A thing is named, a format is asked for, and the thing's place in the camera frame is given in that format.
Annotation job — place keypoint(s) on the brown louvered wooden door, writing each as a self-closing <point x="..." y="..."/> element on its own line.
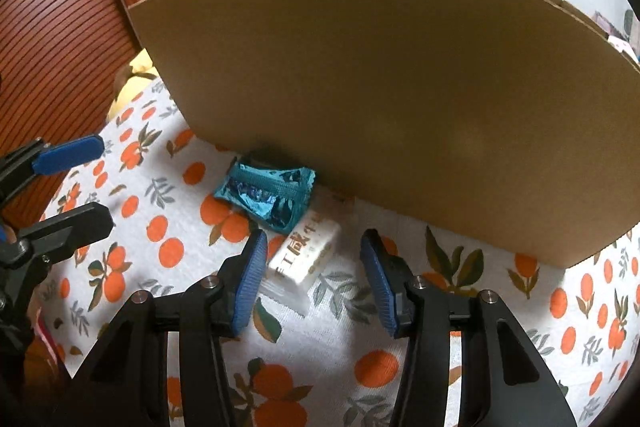
<point x="75" y="32"/>

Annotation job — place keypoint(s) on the brown cardboard panel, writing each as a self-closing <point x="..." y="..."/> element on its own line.
<point x="375" y="82"/>

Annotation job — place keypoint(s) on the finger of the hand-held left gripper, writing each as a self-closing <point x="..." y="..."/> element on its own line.
<point x="67" y="155"/>
<point x="70" y="227"/>

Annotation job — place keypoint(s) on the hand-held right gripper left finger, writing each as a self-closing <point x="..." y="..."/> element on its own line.
<point x="250" y="287"/>

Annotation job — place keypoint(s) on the teal foil snack packet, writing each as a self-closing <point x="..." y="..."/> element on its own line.
<point x="260" y="194"/>

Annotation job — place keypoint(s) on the orange fruit print bedsheet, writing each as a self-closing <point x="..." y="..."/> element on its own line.
<point x="150" y="267"/>

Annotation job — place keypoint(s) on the small white snack packet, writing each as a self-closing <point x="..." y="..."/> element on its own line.
<point x="305" y="257"/>

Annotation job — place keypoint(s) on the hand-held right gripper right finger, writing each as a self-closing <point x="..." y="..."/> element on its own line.
<point x="380" y="287"/>

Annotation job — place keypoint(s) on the yellow pillow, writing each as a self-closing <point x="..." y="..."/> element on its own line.
<point x="140" y="62"/>

